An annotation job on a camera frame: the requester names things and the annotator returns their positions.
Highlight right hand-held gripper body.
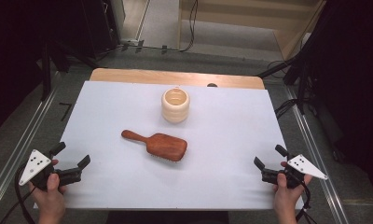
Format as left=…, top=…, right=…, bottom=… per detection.
left=261, top=153, right=329, bottom=189

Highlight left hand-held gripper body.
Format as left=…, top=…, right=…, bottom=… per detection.
left=18, top=148, right=83, bottom=191

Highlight brown wooden scoop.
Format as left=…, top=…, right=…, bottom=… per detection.
left=120, top=129, right=188, bottom=162

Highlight cream ribbed cup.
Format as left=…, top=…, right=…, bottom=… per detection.
left=160, top=87, right=191, bottom=124

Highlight person's left hand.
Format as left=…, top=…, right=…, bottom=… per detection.
left=28, top=159, right=67, bottom=218

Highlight person's right hand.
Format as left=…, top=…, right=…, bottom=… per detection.
left=271, top=161, right=313, bottom=218

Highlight white board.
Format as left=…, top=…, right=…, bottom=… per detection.
left=34, top=80, right=305, bottom=211

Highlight black metal stand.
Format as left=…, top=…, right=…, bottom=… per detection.
left=256, top=0, right=333, bottom=116
left=39, top=38, right=100, bottom=102

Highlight person's dark lap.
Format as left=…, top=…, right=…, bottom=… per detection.
left=105, top=210, right=229, bottom=224

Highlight light wooden table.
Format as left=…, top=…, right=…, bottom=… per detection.
left=90, top=67, right=266, bottom=91

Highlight black equipment case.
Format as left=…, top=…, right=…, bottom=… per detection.
left=78, top=0, right=121, bottom=60

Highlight light wooden cabinet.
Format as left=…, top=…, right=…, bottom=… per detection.
left=178, top=0, right=327, bottom=62

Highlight metal floor rail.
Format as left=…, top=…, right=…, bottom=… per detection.
left=0, top=71, right=62, bottom=216
left=283, top=85, right=351, bottom=224

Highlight right hand-held gripper cable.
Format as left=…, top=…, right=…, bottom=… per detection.
left=287, top=171, right=317, bottom=224

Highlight hand-held gripper cable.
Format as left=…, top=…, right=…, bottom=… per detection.
left=287, top=171, right=317, bottom=224
left=0, top=162, right=36, bottom=224

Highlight left hand-held gripper cable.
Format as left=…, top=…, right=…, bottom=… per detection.
left=0, top=162, right=36, bottom=224

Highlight black floor cables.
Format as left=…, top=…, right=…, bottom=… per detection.
left=273, top=97, right=300, bottom=119

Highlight black hanging cable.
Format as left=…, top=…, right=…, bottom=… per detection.
left=178, top=0, right=199, bottom=53

